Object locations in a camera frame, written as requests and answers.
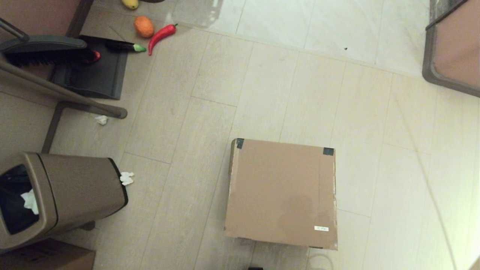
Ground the closed brown cardboard carton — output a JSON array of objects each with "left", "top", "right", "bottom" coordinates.
[{"left": 0, "top": 239, "right": 96, "bottom": 270}]

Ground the orange toy fruit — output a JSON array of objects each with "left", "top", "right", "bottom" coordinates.
[{"left": 134, "top": 16, "right": 155, "bottom": 38}]

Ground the dark grey dustpan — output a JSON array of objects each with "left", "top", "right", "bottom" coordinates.
[{"left": 50, "top": 35, "right": 128, "bottom": 100}]

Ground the red chili pepper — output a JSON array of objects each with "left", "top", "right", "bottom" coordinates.
[{"left": 148, "top": 24, "right": 178, "bottom": 56}]

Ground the toy eggplant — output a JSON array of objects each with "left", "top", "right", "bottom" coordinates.
[{"left": 105, "top": 40, "right": 147, "bottom": 53}]

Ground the black broom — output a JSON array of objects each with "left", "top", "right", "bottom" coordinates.
[{"left": 0, "top": 18, "right": 94, "bottom": 68}]

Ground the brown cardboard shoe box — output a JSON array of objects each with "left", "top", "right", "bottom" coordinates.
[{"left": 224, "top": 138, "right": 338, "bottom": 251}]

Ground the brown trash bin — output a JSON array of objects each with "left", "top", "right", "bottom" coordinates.
[{"left": 0, "top": 152, "right": 129, "bottom": 251}]

